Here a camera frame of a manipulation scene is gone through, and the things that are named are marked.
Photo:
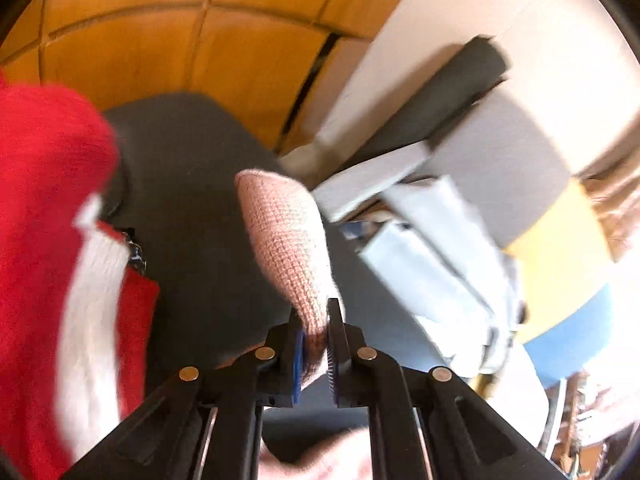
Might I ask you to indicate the dark grey panel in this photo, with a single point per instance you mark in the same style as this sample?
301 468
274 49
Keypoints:
440 90

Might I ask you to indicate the grey yellow blue padded headboard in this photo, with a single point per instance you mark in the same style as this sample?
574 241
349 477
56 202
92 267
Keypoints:
500 160

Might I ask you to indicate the black leather bench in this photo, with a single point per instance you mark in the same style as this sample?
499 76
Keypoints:
200 185

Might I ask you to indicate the beige patterned curtain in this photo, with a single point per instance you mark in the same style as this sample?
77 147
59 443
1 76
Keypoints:
615 210

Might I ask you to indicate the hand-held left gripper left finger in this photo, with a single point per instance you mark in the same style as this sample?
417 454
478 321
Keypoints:
297 365

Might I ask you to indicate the red white knit garment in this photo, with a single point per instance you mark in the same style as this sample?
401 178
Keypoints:
45 170

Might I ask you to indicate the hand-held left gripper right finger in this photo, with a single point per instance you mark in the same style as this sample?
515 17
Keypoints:
333 365

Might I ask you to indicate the light grey garment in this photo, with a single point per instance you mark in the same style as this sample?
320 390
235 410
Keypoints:
440 260

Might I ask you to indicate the orange wooden wardrobe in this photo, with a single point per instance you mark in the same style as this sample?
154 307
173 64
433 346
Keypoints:
150 50

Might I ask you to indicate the pink knit sweater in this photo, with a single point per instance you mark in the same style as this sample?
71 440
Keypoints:
280 230

